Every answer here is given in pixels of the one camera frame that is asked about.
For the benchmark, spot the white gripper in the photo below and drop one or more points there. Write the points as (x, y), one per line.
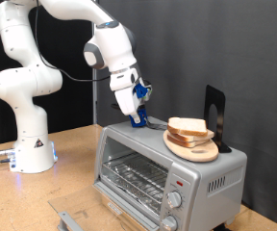
(127, 99)

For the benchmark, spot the metal spatula with blue block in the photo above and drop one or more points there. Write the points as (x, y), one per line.
(144, 115)

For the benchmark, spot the round wooden cutting board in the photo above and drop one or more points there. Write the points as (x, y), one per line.
(193, 153)

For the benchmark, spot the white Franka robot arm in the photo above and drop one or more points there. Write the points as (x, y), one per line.
(26, 83)

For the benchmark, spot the black backdrop curtain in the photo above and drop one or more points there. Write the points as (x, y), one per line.
(74, 106)

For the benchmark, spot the black metal bookend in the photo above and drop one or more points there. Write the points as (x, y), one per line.
(220, 102)

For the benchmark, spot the silver toaster oven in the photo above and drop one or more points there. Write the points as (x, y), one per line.
(221, 199)

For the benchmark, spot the silver oven knob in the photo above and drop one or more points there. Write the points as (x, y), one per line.
(169, 223)
(174, 199)

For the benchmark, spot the vertical metal pole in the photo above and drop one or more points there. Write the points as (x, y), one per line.
(94, 96)

